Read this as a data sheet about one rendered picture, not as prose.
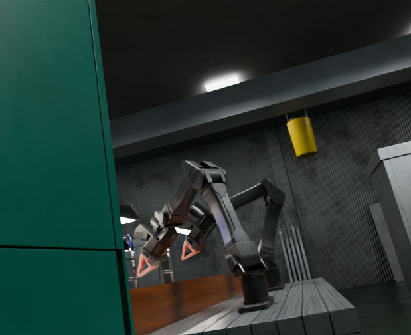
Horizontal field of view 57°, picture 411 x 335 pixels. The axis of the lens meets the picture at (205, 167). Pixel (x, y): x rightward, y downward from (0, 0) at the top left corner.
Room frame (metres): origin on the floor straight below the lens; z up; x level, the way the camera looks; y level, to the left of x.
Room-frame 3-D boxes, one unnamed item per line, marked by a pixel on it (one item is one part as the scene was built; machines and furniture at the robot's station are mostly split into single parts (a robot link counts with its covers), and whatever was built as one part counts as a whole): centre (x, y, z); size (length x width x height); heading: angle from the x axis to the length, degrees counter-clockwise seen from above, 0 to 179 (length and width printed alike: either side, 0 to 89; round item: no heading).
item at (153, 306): (1.64, 0.05, 0.67); 1.81 x 0.12 x 0.19; 166
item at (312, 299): (1.35, 0.12, 0.65); 1.20 x 0.90 x 0.04; 169
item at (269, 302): (1.01, -0.07, 0.71); 0.20 x 0.07 x 0.08; 169
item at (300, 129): (6.89, -1.94, 2.99); 0.47 x 0.46 x 0.73; 80
